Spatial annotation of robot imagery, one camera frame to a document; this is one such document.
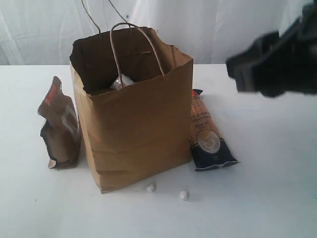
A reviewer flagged brown pouch with orange label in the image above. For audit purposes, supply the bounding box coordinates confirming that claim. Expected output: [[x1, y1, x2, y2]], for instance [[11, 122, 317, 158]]
[[38, 76, 81, 169]]

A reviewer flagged brown paper bag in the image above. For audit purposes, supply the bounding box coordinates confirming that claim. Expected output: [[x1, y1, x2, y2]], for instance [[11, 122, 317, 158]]
[[70, 22, 193, 193]]

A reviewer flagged white backdrop curtain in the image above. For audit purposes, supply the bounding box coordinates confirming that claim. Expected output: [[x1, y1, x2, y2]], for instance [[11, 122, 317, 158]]
[[0, 0, 308, 65]]

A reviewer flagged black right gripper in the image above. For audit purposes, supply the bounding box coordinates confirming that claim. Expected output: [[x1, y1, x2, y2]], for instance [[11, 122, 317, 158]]
[[225, 2, 317, 97]]

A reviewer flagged small white blue carton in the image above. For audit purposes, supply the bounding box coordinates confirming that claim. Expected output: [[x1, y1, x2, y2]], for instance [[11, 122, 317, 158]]
[[110, 74, 135, 90]]

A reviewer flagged small white pebble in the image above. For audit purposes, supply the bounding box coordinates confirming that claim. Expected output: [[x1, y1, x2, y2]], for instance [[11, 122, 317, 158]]
[[146, 183, 156, 193], [179, 190, 189, 201]]

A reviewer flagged spaghetti pasta packet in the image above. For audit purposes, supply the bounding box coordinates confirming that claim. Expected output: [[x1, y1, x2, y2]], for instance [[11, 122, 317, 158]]
[[190, 89, 239, 172]]

